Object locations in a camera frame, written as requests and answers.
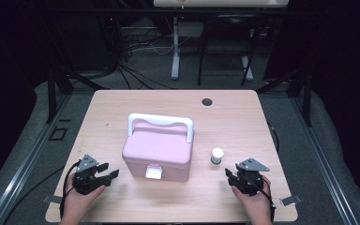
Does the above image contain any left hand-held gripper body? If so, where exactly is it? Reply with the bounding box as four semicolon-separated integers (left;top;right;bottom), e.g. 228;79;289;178
71;154;112;196

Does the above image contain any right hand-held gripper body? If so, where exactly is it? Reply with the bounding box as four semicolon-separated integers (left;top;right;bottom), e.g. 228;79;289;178
231;157;271;198

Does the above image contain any small white-capped bottle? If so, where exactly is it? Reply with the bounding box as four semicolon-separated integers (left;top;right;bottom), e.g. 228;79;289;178
210;147;225;166

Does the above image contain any pink storage box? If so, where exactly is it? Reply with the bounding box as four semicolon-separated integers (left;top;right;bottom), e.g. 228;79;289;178
121;112;195;184

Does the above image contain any person's right hand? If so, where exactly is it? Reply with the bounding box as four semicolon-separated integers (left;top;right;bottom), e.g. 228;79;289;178
230;175;276;225

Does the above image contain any person's left hand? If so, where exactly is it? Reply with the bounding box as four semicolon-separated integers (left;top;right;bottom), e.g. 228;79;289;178
60;172;107;225

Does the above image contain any black metal stand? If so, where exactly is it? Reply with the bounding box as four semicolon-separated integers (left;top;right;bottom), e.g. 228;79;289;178
45;67;111;125
256;67;313;128

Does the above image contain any black chair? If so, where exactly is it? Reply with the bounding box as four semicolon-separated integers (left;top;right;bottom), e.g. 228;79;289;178
197;13;262;87

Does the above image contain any white desk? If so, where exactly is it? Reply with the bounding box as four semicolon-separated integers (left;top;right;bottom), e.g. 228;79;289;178
153;0;290;82

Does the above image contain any black metal crossbar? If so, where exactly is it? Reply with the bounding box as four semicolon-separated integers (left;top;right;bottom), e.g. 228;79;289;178
27;7;294;17

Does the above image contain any left hand-held gripper cable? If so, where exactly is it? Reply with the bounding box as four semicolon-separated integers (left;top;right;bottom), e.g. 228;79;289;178
59;160;83;220

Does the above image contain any hand-held gripper cable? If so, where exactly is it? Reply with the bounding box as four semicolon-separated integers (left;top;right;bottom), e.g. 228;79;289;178
59;160;83;220
255;177;277;223

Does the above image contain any right hand-held gripper cable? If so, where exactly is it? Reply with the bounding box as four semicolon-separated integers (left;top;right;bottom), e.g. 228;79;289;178
255;177;277;223

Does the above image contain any grey metal bracket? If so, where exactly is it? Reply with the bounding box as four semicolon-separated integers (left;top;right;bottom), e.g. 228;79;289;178
41;194;64;205
279;194;304;207

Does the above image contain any long black cable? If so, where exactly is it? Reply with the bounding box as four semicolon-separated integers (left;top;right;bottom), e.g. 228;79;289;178
3;166;66;225

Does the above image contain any short black cable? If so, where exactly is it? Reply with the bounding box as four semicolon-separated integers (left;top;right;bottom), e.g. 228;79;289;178
266;121;281;153

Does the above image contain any aluminium rail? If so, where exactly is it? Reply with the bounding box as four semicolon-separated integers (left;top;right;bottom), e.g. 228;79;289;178
289;97;360;225
0;93;73;225

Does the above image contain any tangle of floor cables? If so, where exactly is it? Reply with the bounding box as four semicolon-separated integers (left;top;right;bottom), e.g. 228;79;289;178
116;27;177;91

